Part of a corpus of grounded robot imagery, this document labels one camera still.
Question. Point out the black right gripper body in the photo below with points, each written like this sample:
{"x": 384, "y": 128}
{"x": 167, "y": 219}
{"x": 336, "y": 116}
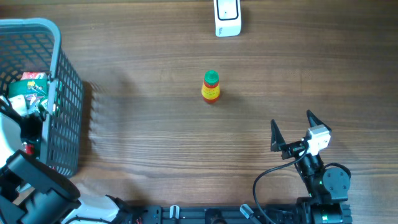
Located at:
{"x": 291, "y": 149}

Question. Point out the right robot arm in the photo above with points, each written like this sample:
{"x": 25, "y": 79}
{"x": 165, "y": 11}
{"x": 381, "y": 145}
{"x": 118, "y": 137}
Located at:
{"x": 327, "y": 184}

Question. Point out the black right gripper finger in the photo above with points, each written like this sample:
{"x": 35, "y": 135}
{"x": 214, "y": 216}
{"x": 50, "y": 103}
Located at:
{"x": 277, "y": 140}
{"x": 314, "y": 121}

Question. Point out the white barcode scanner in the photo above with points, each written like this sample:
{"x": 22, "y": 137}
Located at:
{"x": 228, "y": 21}

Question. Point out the green glove packet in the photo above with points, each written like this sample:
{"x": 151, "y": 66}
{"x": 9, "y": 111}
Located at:
{"x": 31, "y": 89}

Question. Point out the red sauce sachet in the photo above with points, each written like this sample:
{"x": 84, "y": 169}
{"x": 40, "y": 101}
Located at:
{"x": 29, "y": 149}

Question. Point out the pale green wipes packet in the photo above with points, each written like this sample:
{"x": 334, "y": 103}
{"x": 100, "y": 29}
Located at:
{"x": 18, "y": 105}

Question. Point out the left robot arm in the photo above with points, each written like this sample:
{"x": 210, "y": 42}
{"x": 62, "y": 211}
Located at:
{"x": 36, "y": 192}

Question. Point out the red yellow sauce bottle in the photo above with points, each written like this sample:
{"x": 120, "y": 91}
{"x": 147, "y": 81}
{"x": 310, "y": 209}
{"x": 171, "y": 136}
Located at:
{"x": 210, "y": 90}

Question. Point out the red white small box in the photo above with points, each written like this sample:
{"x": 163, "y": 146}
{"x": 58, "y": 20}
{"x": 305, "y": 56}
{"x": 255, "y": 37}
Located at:
{"x": 34, "y": 75}

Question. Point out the grey plastic basket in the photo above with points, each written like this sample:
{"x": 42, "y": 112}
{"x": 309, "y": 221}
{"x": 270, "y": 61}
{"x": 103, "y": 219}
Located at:
{"x": 35, "y": 45}

